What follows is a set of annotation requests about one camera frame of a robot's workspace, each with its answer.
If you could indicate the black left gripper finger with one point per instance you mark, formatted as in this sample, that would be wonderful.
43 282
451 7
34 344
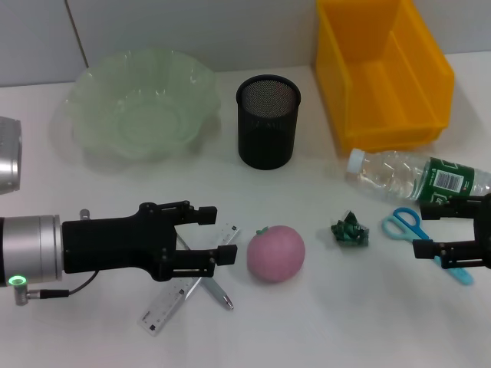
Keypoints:
199 258
192 214

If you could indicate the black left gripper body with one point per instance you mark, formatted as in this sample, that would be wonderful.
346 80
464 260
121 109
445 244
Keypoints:
107 241

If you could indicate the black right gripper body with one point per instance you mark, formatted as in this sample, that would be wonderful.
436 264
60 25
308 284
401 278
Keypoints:
485 230

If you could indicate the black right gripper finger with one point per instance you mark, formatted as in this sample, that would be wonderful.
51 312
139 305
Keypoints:
452 253
449 210

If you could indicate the clear water bottle green label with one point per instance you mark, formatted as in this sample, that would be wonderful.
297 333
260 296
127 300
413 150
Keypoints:
391 172

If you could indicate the pink peach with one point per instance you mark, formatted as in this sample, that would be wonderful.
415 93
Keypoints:
276 253

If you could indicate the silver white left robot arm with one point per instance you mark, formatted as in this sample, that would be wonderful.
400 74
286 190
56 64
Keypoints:
30 249

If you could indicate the silver pen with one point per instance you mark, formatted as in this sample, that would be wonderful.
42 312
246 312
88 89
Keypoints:
218 293

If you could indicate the blue scissors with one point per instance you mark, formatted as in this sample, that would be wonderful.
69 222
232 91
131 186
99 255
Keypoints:
406 226

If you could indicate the transparent plastic ruler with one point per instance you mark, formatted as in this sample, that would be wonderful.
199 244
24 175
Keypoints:
169 303

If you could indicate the black mesh pen holder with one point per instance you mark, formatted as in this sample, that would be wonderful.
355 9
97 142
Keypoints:
266 134

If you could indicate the green translucent fruit plate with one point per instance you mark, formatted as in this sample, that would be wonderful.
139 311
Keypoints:
142 111

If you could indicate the yellow plastic bin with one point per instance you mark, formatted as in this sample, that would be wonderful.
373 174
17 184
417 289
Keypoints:
383 76

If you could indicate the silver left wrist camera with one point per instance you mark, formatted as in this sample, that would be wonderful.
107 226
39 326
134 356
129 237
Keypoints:
9 161

